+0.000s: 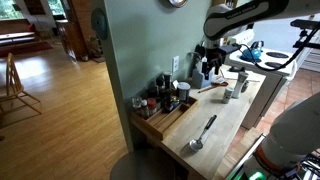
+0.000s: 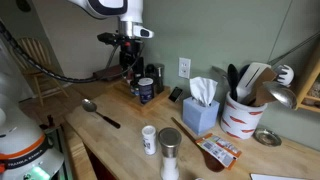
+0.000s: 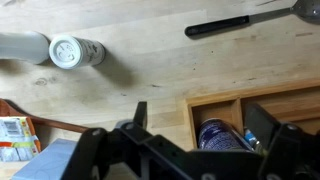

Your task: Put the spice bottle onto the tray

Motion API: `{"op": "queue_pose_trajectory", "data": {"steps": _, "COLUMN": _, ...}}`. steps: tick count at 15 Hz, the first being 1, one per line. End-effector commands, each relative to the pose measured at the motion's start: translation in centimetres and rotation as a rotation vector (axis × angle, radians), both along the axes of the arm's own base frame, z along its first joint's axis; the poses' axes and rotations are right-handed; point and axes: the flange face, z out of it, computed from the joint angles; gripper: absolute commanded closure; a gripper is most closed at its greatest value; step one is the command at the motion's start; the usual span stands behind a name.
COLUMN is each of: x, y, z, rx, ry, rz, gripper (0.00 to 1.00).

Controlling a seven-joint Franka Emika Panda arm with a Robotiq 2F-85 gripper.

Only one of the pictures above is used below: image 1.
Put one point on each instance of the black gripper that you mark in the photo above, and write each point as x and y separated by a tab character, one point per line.
216	58

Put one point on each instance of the small white spice bottle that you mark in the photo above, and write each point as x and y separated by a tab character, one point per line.
227	95

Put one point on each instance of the round grey stool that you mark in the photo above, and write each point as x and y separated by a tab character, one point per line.
145	164

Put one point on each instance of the white stove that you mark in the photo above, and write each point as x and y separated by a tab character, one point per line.
271	86

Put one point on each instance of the tall dark pepper grinder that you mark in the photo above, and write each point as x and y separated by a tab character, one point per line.
167	90

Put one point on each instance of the blue kettle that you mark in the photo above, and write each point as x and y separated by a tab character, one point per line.
253	53

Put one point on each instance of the blue tissue box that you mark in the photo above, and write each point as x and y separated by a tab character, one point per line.
199	81

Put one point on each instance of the wooden spoon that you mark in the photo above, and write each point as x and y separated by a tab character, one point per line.
214	85

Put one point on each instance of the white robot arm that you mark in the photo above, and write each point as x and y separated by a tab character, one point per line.
295	133

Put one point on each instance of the dark lidded round canister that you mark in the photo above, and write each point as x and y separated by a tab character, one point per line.
183	91

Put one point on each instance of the round wall clock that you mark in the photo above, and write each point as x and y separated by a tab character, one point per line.
177	3

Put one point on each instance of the orange seasoning packet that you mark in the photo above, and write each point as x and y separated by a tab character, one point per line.
220	80

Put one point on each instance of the wooden spice tray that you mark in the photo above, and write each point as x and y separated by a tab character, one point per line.
162	123

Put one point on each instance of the metal spoon black handle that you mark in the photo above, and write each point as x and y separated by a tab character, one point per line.
196	144

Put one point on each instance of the white wall outlet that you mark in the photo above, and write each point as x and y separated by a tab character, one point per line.
175	63

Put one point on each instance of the red lid spice jar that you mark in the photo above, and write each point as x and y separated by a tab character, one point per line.
152	105

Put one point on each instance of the wooden chair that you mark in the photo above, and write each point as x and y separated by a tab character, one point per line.
14	89

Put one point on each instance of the clear glass jar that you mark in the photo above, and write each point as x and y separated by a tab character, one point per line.
136	103

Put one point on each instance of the tall white spice grinder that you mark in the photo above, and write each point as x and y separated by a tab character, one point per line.
242	76

